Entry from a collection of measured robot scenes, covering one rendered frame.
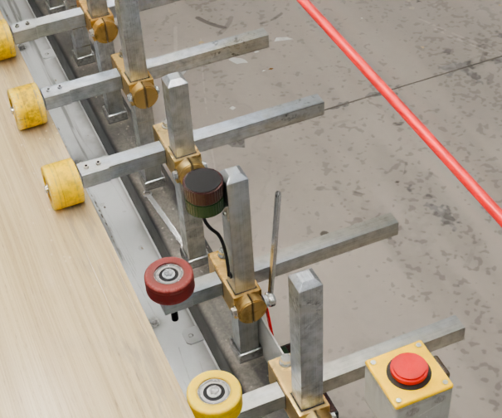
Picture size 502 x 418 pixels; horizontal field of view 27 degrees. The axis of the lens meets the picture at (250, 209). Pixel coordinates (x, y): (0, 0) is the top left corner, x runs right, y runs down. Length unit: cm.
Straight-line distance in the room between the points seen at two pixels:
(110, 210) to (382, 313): 91
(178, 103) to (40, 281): 37
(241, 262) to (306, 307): 29
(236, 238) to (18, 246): 40
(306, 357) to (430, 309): 142
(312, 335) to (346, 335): 135
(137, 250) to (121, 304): 49
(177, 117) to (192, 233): 27
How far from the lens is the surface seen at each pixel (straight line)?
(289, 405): 157
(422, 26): 391
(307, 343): 143
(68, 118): 251
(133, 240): 216
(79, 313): 166
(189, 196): 152
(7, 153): 199
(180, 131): 176
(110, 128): 233
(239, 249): 162
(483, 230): 308
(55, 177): 179
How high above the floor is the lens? 211
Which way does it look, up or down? 42 degrees down
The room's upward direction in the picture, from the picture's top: 4 degrees counter-clockwise
